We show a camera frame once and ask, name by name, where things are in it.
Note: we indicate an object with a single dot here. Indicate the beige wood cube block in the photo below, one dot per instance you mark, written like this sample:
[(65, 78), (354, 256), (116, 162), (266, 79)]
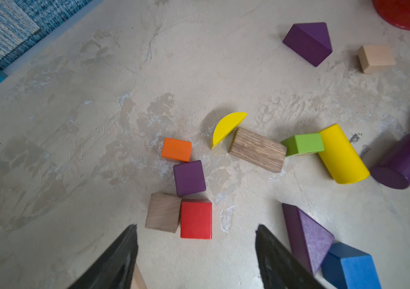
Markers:
[(375, 58)]

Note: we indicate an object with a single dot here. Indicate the yellow cylinder block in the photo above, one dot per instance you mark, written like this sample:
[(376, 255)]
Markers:
[(340, 158)]

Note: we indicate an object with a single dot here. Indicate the purple triangle block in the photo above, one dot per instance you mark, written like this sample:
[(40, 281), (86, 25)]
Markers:
[(311, 41), (309, 241)]

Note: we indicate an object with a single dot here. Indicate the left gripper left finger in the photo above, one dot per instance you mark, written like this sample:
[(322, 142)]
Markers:
[(114, 269)]

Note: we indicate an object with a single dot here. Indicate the blue cube block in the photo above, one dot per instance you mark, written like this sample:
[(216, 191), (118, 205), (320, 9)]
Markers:
[(346, 267)]

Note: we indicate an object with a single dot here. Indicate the red cube block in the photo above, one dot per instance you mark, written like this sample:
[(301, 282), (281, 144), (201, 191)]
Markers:
[(196, 219)]

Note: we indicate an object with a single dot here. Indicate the red pen holder cup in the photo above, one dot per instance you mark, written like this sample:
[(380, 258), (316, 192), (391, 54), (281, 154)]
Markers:
[(394, 12)]

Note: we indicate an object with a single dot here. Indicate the natural wood block upright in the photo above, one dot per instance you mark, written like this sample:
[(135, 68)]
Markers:
[(137, 281)]

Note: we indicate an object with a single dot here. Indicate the purple cube block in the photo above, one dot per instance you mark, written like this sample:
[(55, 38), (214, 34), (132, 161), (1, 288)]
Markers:
[(189, 178)]

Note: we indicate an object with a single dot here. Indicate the small natural wood cube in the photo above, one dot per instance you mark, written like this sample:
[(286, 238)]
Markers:
[(163, 212)]

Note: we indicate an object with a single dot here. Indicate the yellow half-moon block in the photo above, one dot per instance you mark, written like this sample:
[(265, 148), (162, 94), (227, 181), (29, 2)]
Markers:
[(225, 126)]

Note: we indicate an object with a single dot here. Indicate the striped dark wood block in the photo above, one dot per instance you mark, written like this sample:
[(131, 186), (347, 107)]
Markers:
[(258, 150)]

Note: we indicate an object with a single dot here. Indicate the orange small rectangular block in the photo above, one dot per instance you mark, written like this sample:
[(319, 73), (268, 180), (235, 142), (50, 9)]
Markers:
[(178, 150)]

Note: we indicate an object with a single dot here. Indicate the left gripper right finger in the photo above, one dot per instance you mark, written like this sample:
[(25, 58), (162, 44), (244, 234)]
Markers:
[(278, 267)]

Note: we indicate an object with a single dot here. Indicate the small lime green block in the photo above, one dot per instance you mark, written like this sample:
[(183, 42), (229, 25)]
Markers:
[(303, 144)]

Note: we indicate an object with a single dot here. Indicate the purple cylinder block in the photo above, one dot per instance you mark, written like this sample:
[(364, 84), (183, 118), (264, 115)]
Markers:
[(394, 169)]

